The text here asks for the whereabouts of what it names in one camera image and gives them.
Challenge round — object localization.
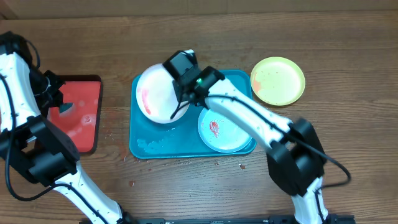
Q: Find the white plate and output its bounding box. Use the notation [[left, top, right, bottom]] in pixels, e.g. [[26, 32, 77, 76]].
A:
[[136, 63, 189, 124]]

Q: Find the yellow-green plate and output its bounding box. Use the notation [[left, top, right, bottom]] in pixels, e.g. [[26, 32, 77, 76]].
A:
[[250, 57, 306, 106]]

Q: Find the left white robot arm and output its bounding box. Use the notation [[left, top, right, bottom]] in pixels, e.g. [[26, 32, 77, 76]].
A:
[[1, 31, 134, 224]]

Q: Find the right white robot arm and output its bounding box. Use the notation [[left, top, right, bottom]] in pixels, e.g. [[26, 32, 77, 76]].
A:
[[162, 50, 328, 223]]

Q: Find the dark tray with red liquid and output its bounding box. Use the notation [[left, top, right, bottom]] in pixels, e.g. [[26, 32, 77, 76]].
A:
[[47, 75, 103, 154]]

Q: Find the teal plastic tray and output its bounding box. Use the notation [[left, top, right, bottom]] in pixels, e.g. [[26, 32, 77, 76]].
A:
[[129, 77, 249, 159]]

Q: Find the light blue plate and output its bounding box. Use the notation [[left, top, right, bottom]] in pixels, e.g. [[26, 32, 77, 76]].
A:
[[197, 109, 256, 154]]

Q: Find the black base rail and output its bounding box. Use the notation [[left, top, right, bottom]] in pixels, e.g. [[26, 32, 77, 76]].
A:
[[117, 214, 356, 224]]

